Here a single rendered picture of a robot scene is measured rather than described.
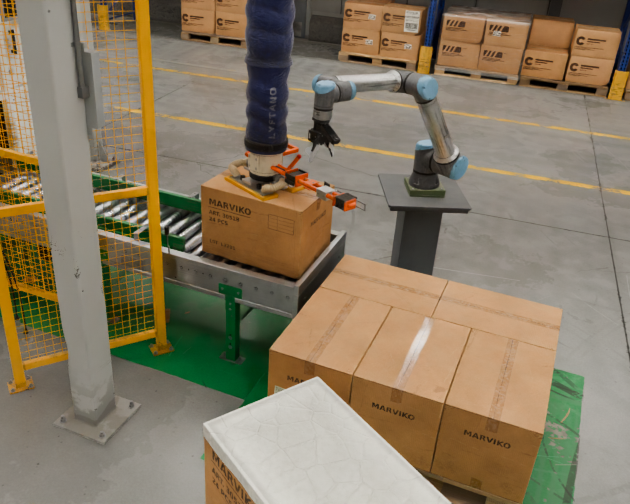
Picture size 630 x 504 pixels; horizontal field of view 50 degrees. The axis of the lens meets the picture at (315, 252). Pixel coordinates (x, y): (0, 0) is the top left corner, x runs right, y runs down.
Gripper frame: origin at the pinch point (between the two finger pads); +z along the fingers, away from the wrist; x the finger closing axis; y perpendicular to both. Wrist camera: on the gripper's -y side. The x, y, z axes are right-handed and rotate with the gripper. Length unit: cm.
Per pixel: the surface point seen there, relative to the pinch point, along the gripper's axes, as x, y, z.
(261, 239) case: 14, 25, 49
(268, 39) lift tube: 10, 32, -51
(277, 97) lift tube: 3.8, 30.8, -23.3
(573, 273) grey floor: -227, -41, 117
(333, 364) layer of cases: 38, -57, 69
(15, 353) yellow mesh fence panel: 129, 75, 102
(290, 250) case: 8, 10, 51
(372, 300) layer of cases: -13, -32, 67
